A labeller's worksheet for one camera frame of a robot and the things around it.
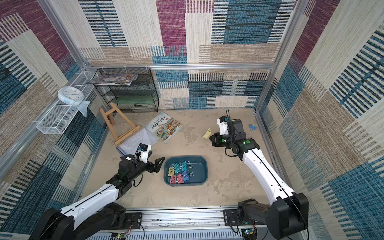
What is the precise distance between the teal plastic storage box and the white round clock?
0.53m

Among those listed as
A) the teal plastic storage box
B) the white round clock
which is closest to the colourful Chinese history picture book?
the teal plastic storage box

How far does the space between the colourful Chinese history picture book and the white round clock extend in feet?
1.46

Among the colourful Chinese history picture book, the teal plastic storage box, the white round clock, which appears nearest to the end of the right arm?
the teal plastic storage box

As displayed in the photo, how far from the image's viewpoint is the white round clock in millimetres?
737

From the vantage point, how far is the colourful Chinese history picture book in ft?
3.52

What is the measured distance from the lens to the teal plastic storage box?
85cm
